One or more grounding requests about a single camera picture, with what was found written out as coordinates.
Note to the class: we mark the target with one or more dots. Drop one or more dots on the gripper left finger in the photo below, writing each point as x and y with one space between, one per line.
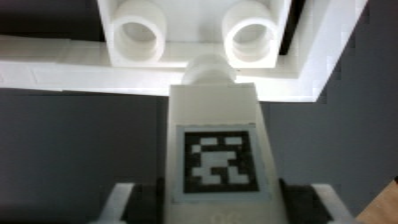
134 205

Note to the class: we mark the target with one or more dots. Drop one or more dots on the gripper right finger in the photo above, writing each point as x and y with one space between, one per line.
314 204

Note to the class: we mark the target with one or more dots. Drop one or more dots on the white chair leg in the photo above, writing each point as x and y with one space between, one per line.
223 189

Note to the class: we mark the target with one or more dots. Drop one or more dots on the white chair seat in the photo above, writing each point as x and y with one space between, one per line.
163 31

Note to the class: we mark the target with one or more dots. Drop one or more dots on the white front rail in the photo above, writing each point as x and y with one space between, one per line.
63 65

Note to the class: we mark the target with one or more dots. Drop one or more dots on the white rail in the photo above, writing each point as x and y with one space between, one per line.
63 65
326 26

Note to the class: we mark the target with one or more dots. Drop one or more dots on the white right rail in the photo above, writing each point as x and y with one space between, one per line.
326 26

